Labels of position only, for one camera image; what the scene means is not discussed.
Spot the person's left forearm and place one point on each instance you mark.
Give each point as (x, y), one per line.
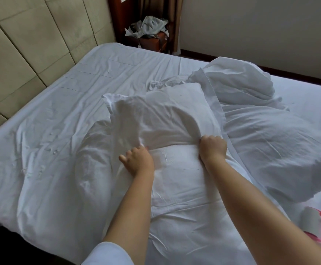
(130, 218)

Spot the dark wooden wall panel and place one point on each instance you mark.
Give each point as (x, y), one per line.
(119, 19)

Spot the pink lint roller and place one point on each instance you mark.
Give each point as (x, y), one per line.
(317, 223)

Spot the person's left hand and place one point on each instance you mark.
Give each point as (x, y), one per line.
(138, 161)

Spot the person's right forearm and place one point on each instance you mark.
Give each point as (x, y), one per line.
(260, 218)

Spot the person's right hand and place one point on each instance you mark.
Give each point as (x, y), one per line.
(213, 149)

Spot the brown curtain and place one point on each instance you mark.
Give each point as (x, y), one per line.
(171, 11)

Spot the white pillow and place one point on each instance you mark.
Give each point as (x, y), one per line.
(160, 116)

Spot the beige padded headboard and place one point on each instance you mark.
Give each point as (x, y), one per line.
(22, 47)

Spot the person's white shirt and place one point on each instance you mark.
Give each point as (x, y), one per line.
(108, 255)

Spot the white duvet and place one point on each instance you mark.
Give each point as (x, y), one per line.
(260, 135)

